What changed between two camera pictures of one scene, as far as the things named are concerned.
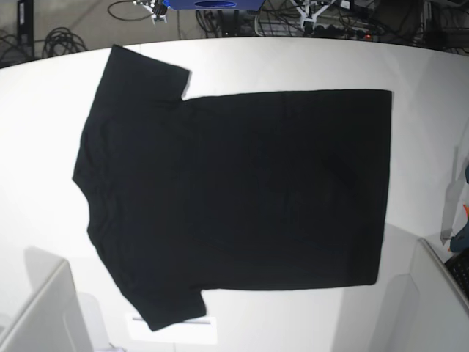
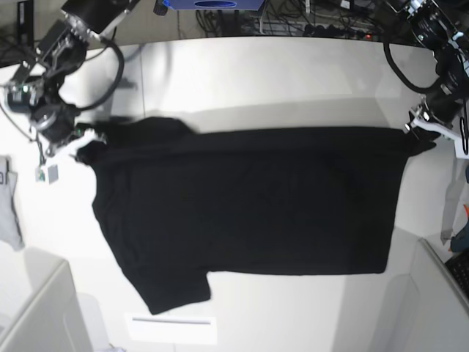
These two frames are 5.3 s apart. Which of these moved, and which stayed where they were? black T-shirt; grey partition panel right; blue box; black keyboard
Moved: black T-shirt
Stayed: black keyboard; grey partition panel right; blue box
